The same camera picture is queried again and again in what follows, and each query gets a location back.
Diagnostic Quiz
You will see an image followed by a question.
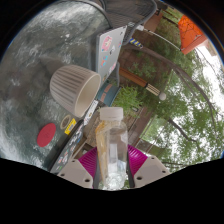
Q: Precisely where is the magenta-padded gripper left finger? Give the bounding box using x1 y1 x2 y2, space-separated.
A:
57 146 101 189

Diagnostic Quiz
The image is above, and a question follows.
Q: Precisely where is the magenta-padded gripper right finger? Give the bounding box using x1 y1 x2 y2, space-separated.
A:
125 143 172 189

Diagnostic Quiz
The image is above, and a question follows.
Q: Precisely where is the clear white-capped drink bottle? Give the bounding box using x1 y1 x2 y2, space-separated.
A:
94 106 129 191

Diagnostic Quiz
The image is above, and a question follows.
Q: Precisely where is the black laptop with stickers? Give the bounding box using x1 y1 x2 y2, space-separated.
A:
49 119 86 174

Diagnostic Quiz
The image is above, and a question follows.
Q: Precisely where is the yellow card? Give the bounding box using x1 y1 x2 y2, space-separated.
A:
64 118 78 136

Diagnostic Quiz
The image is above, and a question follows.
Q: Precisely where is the flat round red coaster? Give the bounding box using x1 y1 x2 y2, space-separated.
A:
36 122 57 148

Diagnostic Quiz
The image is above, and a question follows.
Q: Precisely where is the white printed booklet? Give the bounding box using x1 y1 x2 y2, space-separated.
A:
83 99 100 126

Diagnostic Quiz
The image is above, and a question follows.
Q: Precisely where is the green plant in teal pot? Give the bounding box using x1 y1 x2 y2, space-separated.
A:
96 81 144 113

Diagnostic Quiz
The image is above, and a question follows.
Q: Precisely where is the white ribbed mug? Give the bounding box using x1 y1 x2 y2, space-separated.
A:
49 64 102 118

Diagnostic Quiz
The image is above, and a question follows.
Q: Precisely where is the silver laptop with stickers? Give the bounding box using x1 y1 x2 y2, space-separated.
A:
95 25 128 84

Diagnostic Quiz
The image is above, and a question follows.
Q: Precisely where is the blue yellow striped bollard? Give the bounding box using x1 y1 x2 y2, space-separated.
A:
129 37 144 49

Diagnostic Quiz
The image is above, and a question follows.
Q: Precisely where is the orange canopy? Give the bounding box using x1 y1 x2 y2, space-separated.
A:
177 14 209 55

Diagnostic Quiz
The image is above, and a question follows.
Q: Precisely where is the grey wicker chair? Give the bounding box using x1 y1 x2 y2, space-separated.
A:
96 0 158 44

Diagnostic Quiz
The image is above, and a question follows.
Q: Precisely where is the small brown tape ring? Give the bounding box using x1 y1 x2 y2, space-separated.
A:
60 114 73 130

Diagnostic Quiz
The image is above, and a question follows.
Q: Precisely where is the striped globe lamp post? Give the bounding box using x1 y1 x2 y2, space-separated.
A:
119 67 167 102

